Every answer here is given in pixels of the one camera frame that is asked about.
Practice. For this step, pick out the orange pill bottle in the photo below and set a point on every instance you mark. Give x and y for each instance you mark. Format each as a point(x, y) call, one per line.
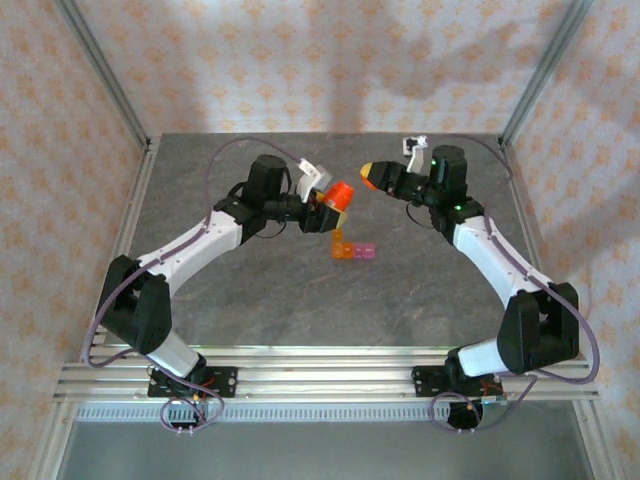
point(339, 196)

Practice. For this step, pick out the orange pink pill organizer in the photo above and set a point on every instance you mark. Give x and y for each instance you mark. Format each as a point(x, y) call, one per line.
point(350, 250)

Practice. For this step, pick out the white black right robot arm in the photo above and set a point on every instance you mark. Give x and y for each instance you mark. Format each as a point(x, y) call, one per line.
point(490, 255)

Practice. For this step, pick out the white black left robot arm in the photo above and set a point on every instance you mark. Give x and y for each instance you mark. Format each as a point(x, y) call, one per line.
point(200, 245)

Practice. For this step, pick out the orange patterned white curtain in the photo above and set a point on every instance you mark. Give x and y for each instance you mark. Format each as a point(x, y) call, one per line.
point(320, 60)

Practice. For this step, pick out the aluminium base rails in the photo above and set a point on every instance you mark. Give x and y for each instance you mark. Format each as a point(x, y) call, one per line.
point(320, 380)

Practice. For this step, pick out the small green circuit board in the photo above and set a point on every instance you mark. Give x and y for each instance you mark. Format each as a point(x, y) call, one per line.
point(492, 400)

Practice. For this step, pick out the grey metal panel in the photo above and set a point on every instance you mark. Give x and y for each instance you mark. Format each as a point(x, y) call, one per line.
point(320, 452)

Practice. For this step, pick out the aluminium table side rail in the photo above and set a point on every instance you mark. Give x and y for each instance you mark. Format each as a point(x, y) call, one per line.
point(135, 210)
point(525, 240)

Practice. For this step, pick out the aluminium frame post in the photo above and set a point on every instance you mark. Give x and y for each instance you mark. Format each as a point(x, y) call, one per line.
point(547, 70)
point(100, 70)

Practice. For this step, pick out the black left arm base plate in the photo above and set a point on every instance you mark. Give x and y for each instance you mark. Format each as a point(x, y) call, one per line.
point(225, 382)

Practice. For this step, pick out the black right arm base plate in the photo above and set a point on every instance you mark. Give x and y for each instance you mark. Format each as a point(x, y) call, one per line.
point(425, 382)

